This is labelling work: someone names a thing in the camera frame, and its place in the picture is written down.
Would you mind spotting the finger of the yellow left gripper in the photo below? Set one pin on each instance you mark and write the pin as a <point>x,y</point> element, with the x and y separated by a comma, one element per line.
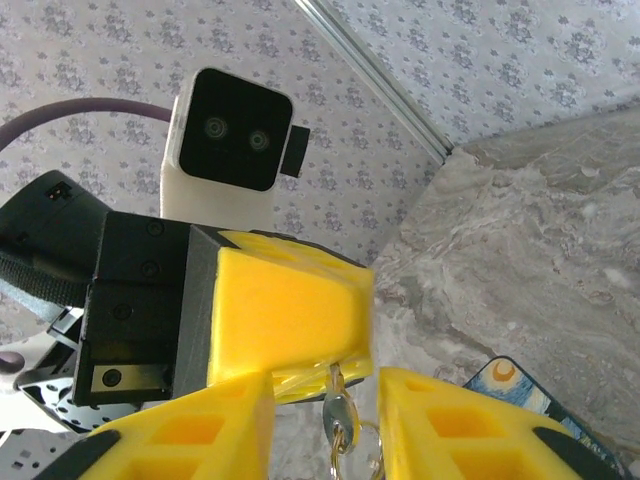
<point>310,382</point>
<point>285,310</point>

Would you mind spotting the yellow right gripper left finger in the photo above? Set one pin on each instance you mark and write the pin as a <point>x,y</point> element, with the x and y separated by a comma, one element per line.
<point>190,440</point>

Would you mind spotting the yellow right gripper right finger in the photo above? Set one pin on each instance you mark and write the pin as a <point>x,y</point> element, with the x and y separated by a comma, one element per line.
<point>450,440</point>

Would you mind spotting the silver key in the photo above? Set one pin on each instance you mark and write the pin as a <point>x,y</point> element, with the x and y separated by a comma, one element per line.
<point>340,410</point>

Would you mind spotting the starry night painted tin box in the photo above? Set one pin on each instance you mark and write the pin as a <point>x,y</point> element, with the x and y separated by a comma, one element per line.
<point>545,400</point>

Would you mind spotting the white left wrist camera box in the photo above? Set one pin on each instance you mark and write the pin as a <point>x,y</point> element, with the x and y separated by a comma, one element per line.
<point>225,135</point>

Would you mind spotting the aluminium frame post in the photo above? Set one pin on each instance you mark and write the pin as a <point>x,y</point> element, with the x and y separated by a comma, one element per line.
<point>380,75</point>

